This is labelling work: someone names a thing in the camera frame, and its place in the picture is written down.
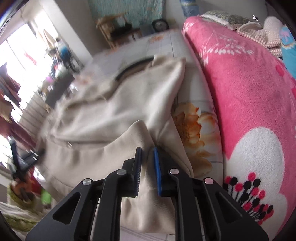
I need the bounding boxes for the cream zip-up sweatshirt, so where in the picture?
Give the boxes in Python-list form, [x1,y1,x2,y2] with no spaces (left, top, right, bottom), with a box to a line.
[37,56,193,234]

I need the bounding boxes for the black clothes on chair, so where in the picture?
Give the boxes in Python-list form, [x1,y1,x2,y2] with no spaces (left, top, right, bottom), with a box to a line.
[110,23,132,38]

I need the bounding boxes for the person left hand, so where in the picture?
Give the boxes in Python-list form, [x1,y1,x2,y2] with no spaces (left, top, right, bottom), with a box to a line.
[11,177,35,202]

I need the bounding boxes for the maroon hanging garment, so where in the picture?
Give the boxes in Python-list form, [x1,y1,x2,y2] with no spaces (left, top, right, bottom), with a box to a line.
[1,64,36,150]

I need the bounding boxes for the dark grey cabinet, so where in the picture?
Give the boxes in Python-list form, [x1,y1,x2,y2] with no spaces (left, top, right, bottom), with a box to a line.
[45,73,74,108]

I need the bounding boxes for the pink floral fleece blanket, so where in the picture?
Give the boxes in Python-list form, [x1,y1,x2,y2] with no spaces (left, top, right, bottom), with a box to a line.
[183,16,295,240]

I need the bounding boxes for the wooden chair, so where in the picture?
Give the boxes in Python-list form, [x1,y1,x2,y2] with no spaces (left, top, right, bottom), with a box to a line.
[95,13,142,50]

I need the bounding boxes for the teal patterned hanging cloth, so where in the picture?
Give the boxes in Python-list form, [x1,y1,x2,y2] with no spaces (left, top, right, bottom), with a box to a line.
[88,0,165,27]

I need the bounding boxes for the pink checkered folded blanket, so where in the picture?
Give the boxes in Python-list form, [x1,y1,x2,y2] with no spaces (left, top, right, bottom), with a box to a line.
[236,16,284,58]

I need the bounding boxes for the black round fan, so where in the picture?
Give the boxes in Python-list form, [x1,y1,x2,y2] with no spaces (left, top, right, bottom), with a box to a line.
[152,19,170,33]

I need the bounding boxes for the turquoise child garment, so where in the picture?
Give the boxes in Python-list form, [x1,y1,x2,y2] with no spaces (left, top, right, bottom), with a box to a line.
[280,25,296,78]

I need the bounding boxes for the patterned pillow with lace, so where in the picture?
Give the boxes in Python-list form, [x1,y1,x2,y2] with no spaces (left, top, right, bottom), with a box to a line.
[200,10,258,30]

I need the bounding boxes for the blue plastic bag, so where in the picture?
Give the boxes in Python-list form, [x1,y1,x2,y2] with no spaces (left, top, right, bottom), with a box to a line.
[180,0,200,18]

